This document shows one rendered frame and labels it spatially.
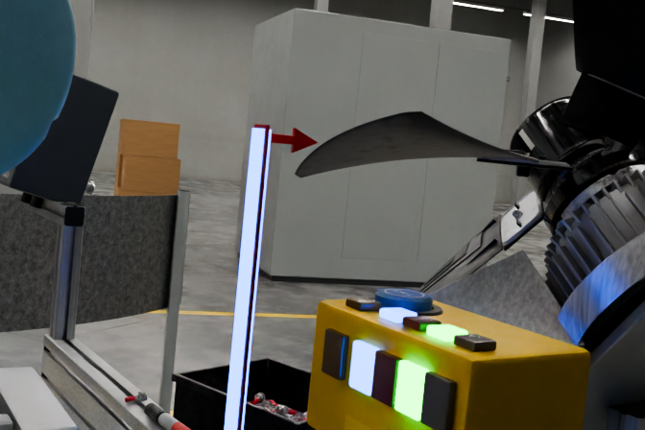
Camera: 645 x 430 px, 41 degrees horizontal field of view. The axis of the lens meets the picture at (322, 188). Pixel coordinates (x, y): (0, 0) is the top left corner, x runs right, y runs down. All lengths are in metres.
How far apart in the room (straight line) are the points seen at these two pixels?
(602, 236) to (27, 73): 0.64
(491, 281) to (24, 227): 1.85
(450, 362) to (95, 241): 2.33
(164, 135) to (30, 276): 6.40
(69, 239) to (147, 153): 7.67
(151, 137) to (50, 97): 8.50
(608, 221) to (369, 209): 6.41
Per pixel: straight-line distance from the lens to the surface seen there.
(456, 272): 1.11
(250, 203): 0.81
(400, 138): 0.87
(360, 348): 0.55
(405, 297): 0.59
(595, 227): 0.93
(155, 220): 2.95
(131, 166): 8.95
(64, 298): 1.31
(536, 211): 1.08
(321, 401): 0.60
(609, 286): 0.89
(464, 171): 7.64
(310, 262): 7.20
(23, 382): 0.65
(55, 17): 0.45
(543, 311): 0.96
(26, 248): 2.64
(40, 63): 0.44
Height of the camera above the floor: 1.18
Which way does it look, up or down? 3 degrees down
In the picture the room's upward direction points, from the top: 6 degrees clockwise
